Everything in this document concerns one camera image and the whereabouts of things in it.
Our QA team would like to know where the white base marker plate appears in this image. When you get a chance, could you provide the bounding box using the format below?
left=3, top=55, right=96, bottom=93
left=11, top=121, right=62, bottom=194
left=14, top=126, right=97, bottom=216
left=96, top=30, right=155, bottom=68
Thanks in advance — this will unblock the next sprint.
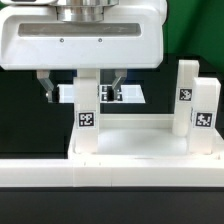
left=58, top=84, right=145, bottom=104

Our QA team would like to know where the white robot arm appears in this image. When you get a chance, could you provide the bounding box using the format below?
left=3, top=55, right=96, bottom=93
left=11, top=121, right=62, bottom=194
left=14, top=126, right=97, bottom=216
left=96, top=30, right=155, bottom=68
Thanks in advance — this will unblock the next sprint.
left=0, top=0, right=168, bottom=72

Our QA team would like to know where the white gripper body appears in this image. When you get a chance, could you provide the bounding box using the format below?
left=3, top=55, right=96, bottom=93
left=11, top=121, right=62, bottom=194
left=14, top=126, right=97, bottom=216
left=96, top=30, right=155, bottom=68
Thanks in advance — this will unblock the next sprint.
left=0, top=0, right=168, bottom=70

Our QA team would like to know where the white desk top tray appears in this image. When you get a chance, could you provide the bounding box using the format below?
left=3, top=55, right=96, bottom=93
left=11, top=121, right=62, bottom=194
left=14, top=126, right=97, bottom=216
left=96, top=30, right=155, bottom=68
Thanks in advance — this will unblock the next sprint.
left=68, top=114, right=224, bottom=163

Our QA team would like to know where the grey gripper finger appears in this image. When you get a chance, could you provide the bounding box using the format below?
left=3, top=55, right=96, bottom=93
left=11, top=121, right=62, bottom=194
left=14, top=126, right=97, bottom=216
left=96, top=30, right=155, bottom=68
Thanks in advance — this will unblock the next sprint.
left=107, top=69, right=127, bottom=100
left=36, top=70, right=59, bottom=103

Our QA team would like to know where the white L-shaped obstacle fence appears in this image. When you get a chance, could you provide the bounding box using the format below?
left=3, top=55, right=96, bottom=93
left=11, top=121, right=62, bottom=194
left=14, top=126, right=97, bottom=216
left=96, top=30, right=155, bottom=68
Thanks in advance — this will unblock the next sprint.
left=0, top=115, right=224, bottom=188

